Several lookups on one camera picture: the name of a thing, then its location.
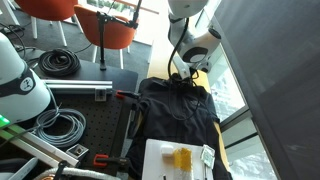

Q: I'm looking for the black jacket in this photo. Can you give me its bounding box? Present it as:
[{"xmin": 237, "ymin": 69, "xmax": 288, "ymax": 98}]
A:
[{"xmin": 126, "ymin": 77, "xmax": 233, "ymax": 180}]

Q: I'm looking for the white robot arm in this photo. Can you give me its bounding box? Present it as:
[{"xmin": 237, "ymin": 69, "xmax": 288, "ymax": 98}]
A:
[{"xmin": 168, "ymin": 0, "xmax": 221, "ymax": 79}]

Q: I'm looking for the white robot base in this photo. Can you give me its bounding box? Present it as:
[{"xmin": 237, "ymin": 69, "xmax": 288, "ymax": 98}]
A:
[{"xmin": 0, "ymin": 33, "xmax": 51, "ymax": 124}]

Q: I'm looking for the upper orange black clamp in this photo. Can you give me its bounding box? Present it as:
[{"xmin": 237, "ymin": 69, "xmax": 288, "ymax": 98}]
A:
[{"xmin": 116, "ymin": 90, "xmax": 140, "ymax": 100}]

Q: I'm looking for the orange black clamp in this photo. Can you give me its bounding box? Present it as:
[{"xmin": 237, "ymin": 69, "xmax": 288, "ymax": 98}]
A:
[
  {"xmin": 116, "ymin": 90, "xmax": 140, "ymax": 100},
  {"xmin": 93, "ymin": 154, "xmax": 129, "ymax": 167}
]

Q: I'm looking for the small white box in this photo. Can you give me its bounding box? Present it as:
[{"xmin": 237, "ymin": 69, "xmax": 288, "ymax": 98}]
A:
[{"xmin": 160, "ymin": 144, "xmax": 174, "ymax": 157}]

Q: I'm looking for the orange chair near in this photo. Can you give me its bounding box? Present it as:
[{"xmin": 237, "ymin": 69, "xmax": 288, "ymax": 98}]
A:
[{"xmin": 73, "ymin": 4, "xmax": 138, "ymax": 70}]

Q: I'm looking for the orange chair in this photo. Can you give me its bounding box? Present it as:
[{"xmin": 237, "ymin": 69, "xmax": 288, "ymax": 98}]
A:
[
  {"xmin": 15, "ymin": 0, "xmax": 78, "ymax": 46},
  {"xmin": 73, "ymin": 4, "xmax": 138, "ymax": 70}
]

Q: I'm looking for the white board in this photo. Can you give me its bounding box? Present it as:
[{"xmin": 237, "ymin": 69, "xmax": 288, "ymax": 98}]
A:
[{"xmin": 141, "ymin": 138, "xmax": 214, "ymax": 180}]

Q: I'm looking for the black perforated breadboard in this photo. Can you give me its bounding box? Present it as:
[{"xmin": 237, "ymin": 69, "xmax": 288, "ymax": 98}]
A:
[{"xmin": 35, "ymin": 94, "xmax": 132, "ymax": 175}]

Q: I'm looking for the crinkled white packet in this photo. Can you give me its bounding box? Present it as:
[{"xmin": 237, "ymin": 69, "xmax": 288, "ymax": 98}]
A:
[{"xmin": 200, "ymin": 145, "xmax": 215, "ymax": 168}]

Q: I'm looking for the lower orange black clamp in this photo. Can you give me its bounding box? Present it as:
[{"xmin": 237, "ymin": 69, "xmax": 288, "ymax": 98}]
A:
[{"xmin": 93, "ymin": 154, "xmax": 129, "ymax": 167}]

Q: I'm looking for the orange chair far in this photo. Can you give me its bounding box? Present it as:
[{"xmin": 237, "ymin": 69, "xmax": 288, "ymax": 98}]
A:
[{"xmin": 15, "ymin": 0, "xmax": 78, "ymax": 46}]

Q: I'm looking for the black camera stand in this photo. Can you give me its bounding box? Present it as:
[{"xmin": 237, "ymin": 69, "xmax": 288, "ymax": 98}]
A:
[{"xmin": 96, "ymin": 0, "xmax": 142, "ymax": 71}]

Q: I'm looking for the small metal bracket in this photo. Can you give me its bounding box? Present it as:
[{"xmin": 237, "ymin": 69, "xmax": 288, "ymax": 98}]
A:
[{"xmin": 66, "ymin": 144, "xmax": 89, "ymax": 160}]

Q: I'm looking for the black coiled cable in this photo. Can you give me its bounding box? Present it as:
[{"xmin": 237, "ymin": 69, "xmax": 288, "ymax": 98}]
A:
[{"xmin": 37, "ymin": 48, "xmax": 82, "ymax": 77}]

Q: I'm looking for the silver aluminium extrusion rail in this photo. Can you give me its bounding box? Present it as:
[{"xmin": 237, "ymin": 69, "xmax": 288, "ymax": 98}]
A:
[{"xmin": 42, "ymin": 79, "xmax": 113, "ymax": 95}]

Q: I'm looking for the grey coiled cable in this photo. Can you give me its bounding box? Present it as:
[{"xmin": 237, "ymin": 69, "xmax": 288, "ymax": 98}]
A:
[{"xmin": 34, "ymin": 107, "xmax": 87, "ymax": 149}]

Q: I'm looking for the light aluminium frame bar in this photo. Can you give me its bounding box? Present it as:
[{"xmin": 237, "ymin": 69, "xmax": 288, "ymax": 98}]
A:
[{"xmin": 0, "ymin": 124, "xmax": 80, "ymax": 167}]

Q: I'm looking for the white wrapped hose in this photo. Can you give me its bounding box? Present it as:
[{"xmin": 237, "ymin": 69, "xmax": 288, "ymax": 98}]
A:
[{"xmin": 33, "ymin": 166, "xmax": 122, "ymax": 180}]

